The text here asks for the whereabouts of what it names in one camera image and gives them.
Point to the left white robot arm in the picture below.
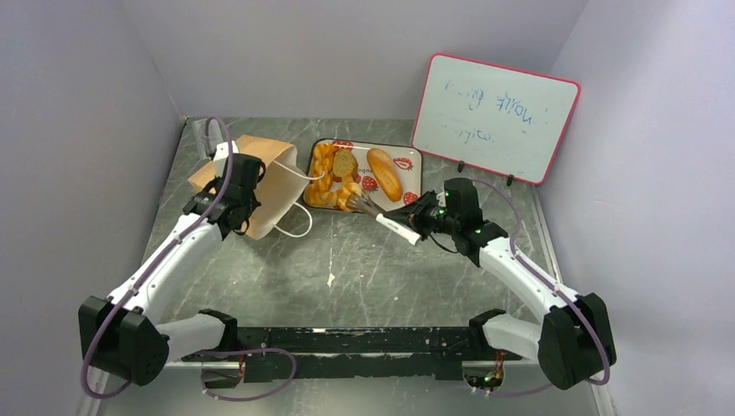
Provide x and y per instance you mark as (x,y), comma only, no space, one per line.
(141,299)

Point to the braided orange fake bread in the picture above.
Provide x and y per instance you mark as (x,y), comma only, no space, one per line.
(318,192)

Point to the round orange fake bun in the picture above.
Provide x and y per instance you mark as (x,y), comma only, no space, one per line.
(347,194)

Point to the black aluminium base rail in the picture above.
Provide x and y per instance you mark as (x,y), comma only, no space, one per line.
(356,353)

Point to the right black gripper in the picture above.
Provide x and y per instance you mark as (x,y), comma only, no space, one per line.
(413,217)

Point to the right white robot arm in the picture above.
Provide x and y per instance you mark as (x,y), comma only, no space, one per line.
(571,339)

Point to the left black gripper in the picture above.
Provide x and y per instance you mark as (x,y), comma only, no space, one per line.
(255,202)

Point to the pink framed whiteboard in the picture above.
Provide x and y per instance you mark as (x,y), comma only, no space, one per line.
(503,120)

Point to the long orange fake baguette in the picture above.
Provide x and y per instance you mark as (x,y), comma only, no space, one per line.
(382,166)

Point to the clear plastic wrapper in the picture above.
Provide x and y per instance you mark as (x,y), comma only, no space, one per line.
(200,134)

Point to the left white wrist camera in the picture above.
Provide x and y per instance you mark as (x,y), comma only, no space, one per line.
(220,157)

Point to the brown paper bag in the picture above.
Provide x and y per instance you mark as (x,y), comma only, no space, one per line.
(278,191)

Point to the strawberry pattern tray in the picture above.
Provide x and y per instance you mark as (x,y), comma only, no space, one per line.
(407,161)

